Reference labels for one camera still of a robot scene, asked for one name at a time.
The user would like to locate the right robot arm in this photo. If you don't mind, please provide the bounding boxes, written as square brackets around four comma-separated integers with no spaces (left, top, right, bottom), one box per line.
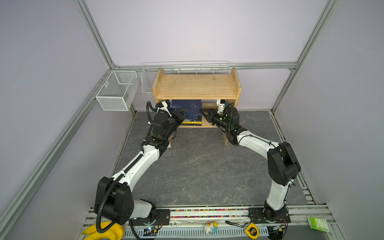
[201,104,301,224]

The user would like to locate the aluminium rail with cable duct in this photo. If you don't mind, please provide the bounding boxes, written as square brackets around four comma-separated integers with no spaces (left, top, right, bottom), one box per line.
[77,203,346,240]

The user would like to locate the blue folder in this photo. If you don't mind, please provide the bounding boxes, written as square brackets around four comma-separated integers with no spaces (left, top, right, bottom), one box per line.
[171,100,202,119]

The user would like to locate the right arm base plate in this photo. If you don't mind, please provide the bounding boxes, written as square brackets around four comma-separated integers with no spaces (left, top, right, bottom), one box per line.
[248,207,291,224]

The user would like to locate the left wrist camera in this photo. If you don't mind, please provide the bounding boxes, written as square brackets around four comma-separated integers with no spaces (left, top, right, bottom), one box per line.
[156,101,172,117]

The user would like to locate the yellow banana toy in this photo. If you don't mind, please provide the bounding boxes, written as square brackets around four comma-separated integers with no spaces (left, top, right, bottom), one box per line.
[81,221,125,240]

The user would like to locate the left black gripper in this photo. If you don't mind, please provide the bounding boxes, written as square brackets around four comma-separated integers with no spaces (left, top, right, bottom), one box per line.
[163,107,185,139]

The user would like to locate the yellow tape measure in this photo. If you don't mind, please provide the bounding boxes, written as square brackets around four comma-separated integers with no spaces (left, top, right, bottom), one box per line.
[245,223,260,240]

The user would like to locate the yellow cartoon cover book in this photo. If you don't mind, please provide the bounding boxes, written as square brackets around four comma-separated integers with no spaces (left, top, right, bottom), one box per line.
[182,121,202,125]

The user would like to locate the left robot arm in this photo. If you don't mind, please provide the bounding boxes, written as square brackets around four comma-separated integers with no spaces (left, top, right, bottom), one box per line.
[94,102,187,234]

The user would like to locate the green white small box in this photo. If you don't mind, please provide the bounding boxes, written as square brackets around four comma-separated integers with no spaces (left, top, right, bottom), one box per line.
[308,217,330,233]

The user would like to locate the small colourful toy figure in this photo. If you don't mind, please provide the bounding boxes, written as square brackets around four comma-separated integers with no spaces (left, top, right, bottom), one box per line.
[204,221,218,235]

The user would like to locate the white wire rack basket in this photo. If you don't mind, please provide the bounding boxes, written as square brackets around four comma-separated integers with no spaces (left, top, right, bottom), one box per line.
[141,61,231,94]

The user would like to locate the white mesh box basket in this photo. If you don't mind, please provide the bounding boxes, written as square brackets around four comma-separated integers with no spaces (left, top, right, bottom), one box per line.
[96,71,140,112]

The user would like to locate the wooden two-tier shelf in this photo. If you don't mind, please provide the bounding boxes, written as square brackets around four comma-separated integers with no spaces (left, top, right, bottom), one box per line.
[152,67,242,147]

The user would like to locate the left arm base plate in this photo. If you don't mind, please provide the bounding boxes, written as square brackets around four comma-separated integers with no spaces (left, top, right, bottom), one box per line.
[132,209,171,226]

